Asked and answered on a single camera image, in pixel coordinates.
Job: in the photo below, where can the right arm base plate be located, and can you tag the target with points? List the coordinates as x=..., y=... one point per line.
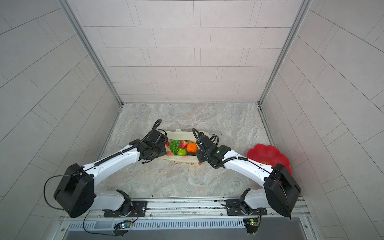
x=240, y=208

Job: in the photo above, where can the cream plastic shopping bag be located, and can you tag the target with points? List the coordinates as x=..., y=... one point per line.
x=180, y=160

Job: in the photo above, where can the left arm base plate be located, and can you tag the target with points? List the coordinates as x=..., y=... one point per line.
x=133, y=209

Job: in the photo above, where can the right green circuit board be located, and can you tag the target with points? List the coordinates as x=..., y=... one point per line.
x=251, y=223

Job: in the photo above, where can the fake green apple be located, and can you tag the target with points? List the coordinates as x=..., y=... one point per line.
x=181, y=152

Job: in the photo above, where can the perforated metal vent strip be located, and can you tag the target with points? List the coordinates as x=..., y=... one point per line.
x=176, y=224

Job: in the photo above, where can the green circuit board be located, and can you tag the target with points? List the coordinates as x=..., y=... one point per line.
x=251, y=223
x=125, y=225

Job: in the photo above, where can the aluminium mounting rail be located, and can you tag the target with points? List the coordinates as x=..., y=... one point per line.
x=183, y=208

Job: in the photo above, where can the left green circuit board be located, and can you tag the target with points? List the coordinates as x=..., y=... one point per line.
x=125, y=225

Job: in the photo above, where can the red flower-shaped plate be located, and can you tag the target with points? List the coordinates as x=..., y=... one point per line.
x=269, y=155

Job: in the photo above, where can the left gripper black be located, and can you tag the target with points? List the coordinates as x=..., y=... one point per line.
x=162, y=145

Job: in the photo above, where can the fake orange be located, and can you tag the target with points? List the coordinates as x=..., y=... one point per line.
x=192, y=148

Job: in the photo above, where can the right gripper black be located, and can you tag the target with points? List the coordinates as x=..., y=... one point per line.
x=199, y=155

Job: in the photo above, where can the fake red strawberry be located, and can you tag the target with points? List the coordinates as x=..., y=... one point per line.
x=183, y=144

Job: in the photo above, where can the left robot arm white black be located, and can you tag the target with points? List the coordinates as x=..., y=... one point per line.
x=76, y=192

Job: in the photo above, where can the fake green grapes bunch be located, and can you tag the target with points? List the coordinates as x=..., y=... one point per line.
x=174, y=146

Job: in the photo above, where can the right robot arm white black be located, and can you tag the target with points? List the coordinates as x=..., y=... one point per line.
x=280, y=191

